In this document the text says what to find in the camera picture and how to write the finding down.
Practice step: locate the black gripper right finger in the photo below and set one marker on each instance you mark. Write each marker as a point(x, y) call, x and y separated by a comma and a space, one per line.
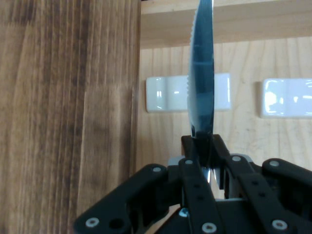
point(280, 195)

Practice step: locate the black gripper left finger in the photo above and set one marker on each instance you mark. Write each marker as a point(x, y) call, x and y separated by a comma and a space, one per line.
point(136, 200)

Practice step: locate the silver table knife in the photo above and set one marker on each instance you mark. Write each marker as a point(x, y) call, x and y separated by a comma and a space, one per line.
point(202, 73)

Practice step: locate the white ceramic cutlery rest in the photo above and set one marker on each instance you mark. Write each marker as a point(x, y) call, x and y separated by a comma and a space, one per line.
point(287, 100)

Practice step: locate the long white ceramic rest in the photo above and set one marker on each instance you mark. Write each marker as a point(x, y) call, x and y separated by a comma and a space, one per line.
point(168, 93)

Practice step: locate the dark brown wooden cabinet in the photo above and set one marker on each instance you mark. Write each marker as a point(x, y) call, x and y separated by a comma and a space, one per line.
point(68, 109)

